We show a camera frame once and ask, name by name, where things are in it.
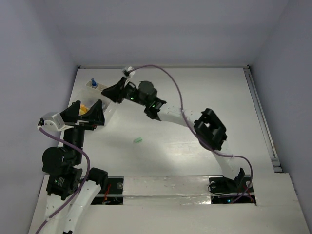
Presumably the cream divided box rear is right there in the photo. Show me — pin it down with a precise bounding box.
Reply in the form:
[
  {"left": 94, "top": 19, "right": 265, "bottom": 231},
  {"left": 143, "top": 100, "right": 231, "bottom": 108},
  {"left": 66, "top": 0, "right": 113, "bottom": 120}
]
[{"left": 85, "top": 80, "right": 108, "bottom": 92}]

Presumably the green marker cap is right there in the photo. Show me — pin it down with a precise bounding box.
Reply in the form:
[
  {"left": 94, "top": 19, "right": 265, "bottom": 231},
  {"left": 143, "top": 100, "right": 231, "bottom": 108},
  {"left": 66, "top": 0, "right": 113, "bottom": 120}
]
[{"left": 134, "top": 137, "right": 143, "bottom": 143}]

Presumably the clear spray bottle blue cap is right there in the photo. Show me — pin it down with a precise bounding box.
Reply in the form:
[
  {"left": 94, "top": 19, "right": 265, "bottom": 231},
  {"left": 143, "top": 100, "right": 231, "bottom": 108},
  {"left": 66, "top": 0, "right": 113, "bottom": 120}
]
[{"left": 91, "top": 78, "right": 97, "bottom": 88}]

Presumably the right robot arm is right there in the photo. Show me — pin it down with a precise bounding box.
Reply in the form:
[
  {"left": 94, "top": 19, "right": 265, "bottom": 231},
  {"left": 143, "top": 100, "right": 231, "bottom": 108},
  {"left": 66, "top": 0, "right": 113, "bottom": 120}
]
[{"left": 101, "top": 77, "right": 245, "bottom": 191}]

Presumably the aluminium side rail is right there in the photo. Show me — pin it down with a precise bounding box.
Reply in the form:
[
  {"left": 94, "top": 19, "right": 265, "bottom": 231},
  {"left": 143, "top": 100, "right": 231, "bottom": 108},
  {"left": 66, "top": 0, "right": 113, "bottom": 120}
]
[{"left": 243, "top": 66, "right": 284, "bottom": 173}]

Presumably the orange marker cap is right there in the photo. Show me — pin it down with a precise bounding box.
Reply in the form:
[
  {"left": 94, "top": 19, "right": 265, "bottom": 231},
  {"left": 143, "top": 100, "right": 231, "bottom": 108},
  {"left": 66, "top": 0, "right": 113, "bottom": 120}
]
[{"left": 79, "top": 105, "right": 87, "bottom": 115}]

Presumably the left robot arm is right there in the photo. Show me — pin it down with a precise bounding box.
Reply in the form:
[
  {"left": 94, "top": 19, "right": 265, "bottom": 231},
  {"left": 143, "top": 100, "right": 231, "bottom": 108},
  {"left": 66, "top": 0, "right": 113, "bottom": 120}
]
[{"left": 36, "top": 99, "right": 108, "bottom": 234}]

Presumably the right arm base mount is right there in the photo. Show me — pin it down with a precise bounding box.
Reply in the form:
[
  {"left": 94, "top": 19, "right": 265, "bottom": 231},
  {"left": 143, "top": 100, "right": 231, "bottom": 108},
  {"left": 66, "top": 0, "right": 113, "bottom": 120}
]
[{"left": 207, "top": 176, "right": 256, "bottom": 204}]

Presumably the yellow marker cap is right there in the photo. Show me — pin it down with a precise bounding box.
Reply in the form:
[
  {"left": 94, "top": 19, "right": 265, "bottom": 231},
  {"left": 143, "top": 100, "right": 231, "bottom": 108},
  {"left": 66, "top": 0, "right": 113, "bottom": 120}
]
[{"left": 79, "top": 106, "right": 89, "bottom": 115}]

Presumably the clear organizer bin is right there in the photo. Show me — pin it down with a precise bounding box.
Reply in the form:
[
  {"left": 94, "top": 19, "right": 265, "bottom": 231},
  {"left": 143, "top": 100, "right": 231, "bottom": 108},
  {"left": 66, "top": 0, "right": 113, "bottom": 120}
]
[{"left": 70, "top": 87, "right": 117, "bottom": 122}]

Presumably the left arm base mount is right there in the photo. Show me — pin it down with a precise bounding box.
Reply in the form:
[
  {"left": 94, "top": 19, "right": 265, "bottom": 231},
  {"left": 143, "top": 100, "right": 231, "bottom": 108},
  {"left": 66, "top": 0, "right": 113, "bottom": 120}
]
[{"left": 91, "top": 177, "right": 124, "bottom": 205}]

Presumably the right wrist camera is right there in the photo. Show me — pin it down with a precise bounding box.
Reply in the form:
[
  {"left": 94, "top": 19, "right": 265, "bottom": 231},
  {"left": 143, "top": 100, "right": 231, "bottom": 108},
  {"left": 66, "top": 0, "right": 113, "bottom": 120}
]
[{"left": 122, "top": 66, "right": 135, "bottom": 87}]

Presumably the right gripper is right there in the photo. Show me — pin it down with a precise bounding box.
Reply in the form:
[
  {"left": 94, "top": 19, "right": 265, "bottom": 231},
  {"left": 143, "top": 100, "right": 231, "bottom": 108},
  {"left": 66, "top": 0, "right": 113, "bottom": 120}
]
[{"left": 102, "top": 76, "right": 149, "bottom": 107}]

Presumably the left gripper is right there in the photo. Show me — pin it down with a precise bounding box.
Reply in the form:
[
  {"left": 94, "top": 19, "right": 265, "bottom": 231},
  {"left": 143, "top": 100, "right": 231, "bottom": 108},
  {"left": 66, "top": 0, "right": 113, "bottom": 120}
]
[{"left": 62, "top": 97, "right": 105, "bottom": 162}]

